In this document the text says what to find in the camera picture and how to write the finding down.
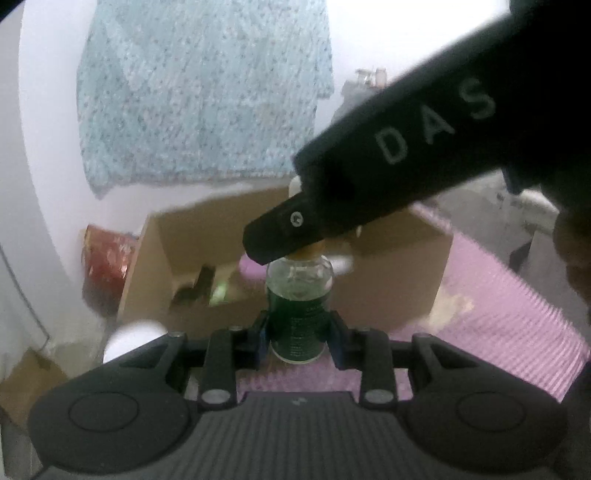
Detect green dropper bottle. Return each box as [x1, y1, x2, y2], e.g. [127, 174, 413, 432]
[266, 242, 335, 364]

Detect white round jar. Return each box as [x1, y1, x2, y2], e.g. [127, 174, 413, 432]
[102, 320, 167, 364]

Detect green tube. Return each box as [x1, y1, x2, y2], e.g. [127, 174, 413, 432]
[208, 281, 228, 307]

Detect black brush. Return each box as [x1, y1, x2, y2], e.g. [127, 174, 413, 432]
[170, 264, 216, 307]

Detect purple plastic bowl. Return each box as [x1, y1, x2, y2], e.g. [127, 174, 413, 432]
[238, 253, 266, 286]

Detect brown cardboard box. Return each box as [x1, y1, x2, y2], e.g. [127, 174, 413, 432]
[115, 184, 455, 338]

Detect pink checkered table cloth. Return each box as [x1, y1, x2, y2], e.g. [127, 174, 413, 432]
[234, 202, 591, 402]

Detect red plastic bag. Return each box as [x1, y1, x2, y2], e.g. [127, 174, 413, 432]
[82, 224, 138, 299]

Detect light blue floral cloth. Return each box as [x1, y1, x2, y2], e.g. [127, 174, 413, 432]
[77, 1, 335, 197]

